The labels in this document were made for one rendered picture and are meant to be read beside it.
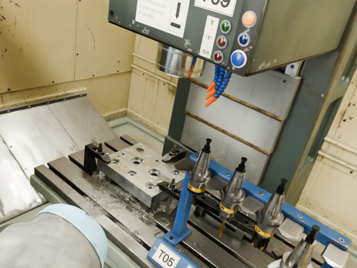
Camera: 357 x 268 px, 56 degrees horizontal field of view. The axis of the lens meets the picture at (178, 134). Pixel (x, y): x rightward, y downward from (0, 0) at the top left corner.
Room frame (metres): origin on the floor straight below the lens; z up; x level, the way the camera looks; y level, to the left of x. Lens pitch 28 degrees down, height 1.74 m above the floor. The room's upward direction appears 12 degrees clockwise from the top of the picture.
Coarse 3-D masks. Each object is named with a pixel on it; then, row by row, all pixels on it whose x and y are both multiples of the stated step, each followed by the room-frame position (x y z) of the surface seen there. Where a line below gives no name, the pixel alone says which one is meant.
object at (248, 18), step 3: (249, 12) 0.70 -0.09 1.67; (246, 15) 0.70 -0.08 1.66; (249, 15) 0.70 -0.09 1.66; (252, 15) 0.69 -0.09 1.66; (243, 18) 0.70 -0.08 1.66; (246, 18) 0.70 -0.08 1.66; (249, 18) 0.69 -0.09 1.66; (252, 18) 0.69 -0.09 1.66; (243, 21) 0.70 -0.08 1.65; (246, 21) 0.70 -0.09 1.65; (249, 21) 0.69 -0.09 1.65; (252, 21) 0.69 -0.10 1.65; (246, 24) 0.70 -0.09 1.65; (249, 24) 0.69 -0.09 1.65
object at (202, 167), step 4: (200, 152) 0.80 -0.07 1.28; (204, 152) 0.79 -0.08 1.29; (208, 152) 0.79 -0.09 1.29; (200, 156) 0.79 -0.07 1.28; (204, 156) 0.78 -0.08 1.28; (208, 156) 0.79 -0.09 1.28; (200, 160) 0.79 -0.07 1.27; (204, 160) 0.78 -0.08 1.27; (208, 160) 0.79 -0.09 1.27; (196, 164) 0.79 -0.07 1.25; (200, 164) 0.78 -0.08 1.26; (204, 164) 0.78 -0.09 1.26; (208, 164) 0.79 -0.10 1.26; (196, 168) 0.79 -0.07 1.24; (200, 168) 0.78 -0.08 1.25; (204, 168) 0.78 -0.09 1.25; (208, 168) 0.79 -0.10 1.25; (196, 172) 0.78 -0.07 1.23; (200, 172) 0.78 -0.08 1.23; (204, 172) 0.78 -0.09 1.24; (208, 172) 0.79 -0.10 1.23
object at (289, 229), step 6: (282, 222) 0.66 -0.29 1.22; (288, 222) 0.67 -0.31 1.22; (294, 222) 0.67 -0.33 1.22; (276, 228) 0.64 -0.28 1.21; (282, 228) 0.64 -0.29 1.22; (288, 228) 0.64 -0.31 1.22; (294, 228) 0.65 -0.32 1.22; (300, 228) 0.65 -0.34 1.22; (282, 234) 0.62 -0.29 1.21; (288, 234) 0.62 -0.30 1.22; (294, 234) 0.63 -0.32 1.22; (300, 234) 0.63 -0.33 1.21; (294, 240) 0.61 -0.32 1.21
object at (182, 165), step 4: (180, 160) 0.85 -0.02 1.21; (184, 160) 0.85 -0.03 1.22; (188, 160) 0.86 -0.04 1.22; (176, 164) 0.82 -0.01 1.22; (180, 164) 0.82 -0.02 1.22; (184, 164) 0.83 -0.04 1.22; (188, 164) 0.83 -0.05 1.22; (192, 164) 0.84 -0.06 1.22; (176, 168) 0.80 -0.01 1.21; (180, 168) 0.81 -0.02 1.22; (184, 168) 0.81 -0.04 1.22; (188, 168) 0.81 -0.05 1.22; (184, 172) 0.80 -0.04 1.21; (188, 172) 0.80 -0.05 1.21
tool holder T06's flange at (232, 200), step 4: (224, 188) 0.74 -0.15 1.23; (224, 192) 0.72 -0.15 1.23; (244, 192) 0.74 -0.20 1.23; (220, 196) 0.73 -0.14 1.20; (224, 196) 0.72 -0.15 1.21; (228, 196) 0.72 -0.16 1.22; (232, 196) 0.71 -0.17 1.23; (236, 196) 0.72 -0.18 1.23; (240, 196) 0.72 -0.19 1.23; (244, 196) 0.72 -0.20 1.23; (228, 200) 0.72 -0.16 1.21; (232, 200) 0.71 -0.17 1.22; (236, 200) 0.71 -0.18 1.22; (240, 200) 0.71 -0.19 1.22; (228, 204) 0.71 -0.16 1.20; (232, 204) 0.71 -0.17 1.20; (236, 204) 0.71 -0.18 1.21
